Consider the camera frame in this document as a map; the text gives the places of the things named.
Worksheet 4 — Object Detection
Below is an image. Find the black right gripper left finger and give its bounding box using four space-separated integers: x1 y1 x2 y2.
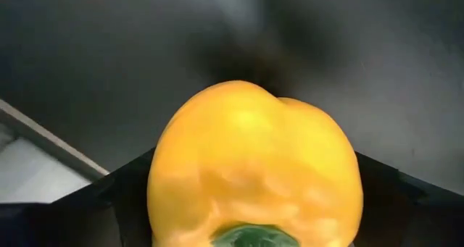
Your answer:
0 147 157 247

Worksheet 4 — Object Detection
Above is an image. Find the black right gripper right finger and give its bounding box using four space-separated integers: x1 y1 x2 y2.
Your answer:
352 151 464 247

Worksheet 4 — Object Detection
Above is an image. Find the yellow toy bell pepper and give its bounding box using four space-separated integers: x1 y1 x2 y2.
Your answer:
146 80 365 247

